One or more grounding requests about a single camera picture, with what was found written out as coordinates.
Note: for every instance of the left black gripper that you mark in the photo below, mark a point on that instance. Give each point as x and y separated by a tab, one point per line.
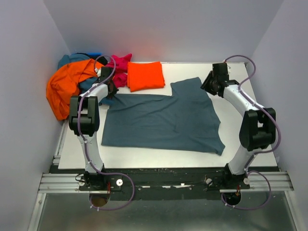
113	89

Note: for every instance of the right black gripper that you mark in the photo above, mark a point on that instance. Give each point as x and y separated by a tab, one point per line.
207	84

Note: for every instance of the orange t-shirt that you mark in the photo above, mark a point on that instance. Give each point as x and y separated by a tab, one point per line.
64	84
145	76

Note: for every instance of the grey-blue t-shirt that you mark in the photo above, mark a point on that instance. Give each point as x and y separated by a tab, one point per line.
185	120

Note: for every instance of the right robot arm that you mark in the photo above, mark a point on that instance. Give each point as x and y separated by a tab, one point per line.
257	130

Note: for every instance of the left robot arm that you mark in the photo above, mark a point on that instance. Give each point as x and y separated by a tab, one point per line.
84	121

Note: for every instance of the black garment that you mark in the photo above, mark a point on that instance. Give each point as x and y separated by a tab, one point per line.
101	59

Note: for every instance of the magenta t-shirt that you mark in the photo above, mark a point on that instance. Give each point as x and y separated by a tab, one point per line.
121	69

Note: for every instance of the teal blue t-shirt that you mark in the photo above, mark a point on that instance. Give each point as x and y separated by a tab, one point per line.
85	84

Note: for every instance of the crumpled orange t-shirt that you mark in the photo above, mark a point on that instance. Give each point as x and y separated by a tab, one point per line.
64	84

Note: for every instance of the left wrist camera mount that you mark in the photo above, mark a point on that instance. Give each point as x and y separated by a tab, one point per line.
98	71

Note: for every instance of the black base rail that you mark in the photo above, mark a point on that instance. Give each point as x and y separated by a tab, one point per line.
151	184

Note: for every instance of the aluminium extrusion frame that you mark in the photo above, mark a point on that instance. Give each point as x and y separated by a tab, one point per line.
61	206

